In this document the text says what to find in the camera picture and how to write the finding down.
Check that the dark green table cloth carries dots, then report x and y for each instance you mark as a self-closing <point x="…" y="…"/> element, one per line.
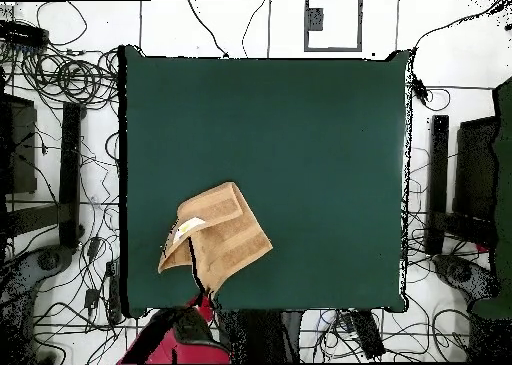
<point x="280" y="121"/>

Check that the dark grey stand base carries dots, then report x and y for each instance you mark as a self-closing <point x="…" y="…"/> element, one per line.
<point x="48" y="260"/>
<point x="460" y="271"/>

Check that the black power strip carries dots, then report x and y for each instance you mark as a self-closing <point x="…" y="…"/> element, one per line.
<point x="24" y="34"/>

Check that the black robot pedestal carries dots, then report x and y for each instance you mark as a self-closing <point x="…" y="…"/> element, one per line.
<point x="264" y="337"/>

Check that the grey floor hatch frame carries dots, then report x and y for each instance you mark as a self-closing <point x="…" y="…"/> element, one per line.
<point x="314" y="19"/>

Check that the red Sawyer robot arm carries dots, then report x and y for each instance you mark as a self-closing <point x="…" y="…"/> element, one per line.
<point x="180" y="341"/>

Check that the tan terry towel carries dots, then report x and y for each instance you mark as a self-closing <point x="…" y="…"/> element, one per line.
<point x="232" y="237"/>

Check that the green cloth covered table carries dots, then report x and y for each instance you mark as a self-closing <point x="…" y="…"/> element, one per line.
<point x="504" y="181"/>

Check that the black stand foot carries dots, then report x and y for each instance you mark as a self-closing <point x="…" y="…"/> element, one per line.
<point x="71" y="173"/>
<point x="438" y="181"/>

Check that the black box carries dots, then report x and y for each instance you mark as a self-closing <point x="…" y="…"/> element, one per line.
<point x="476" y="169"/>
<point x="20" y="149"/>

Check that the black power adapter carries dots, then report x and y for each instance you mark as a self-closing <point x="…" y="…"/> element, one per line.
<point x="94" y="247"/>
<point x="91" y="299"/>

